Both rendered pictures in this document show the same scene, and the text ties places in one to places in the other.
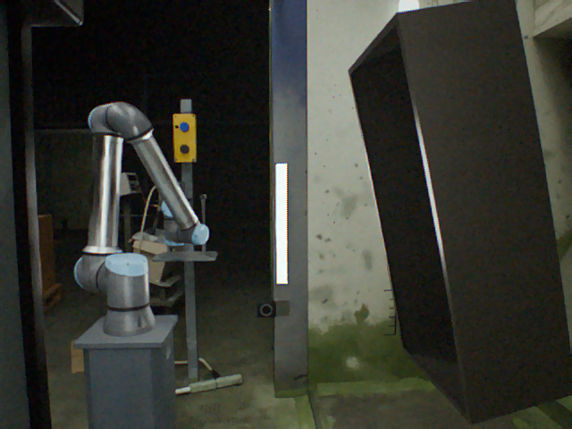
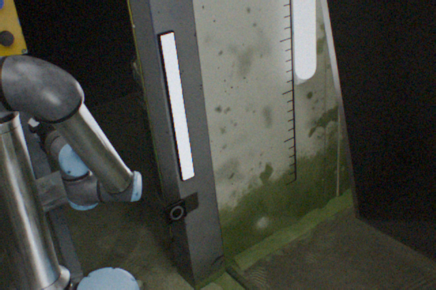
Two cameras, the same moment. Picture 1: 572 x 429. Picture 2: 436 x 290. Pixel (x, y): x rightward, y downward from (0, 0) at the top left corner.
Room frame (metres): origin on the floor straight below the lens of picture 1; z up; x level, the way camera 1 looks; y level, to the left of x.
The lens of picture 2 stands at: (0.59, 0.75, 1.78)
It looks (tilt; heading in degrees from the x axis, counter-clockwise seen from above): 29 degrees down; 331
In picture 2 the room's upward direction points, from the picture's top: 6 degrees counter-clockwise
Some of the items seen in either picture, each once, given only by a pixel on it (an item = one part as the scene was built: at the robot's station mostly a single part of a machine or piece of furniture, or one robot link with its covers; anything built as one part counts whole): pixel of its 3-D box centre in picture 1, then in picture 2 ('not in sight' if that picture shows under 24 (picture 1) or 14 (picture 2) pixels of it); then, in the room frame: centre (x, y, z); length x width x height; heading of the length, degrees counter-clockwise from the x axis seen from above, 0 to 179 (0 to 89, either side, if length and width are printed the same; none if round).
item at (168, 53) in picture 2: (281, 223); (177, 110); (2.23, 0.03, 0.96); 0.06 x 0.02 x 0.63; 95
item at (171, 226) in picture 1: (175, 231); (83, 187); (1.94, 0.51, 0.96); 0.12 x 0.09 x 0.12; 55
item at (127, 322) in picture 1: (129, 315); not in sight; (1.55, 0.59, 0.69); 0.19 x 0.19 x 0.10
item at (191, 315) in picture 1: (189, 245); (39, 166); (2.44, 0.56, 0.82); 0.06 x 0.06 x 1.64; 5
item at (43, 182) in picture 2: (186, 256); (56, 188); (2.30, 0.55, 0.78); 0.31 x 0.23 x 0.01; 95
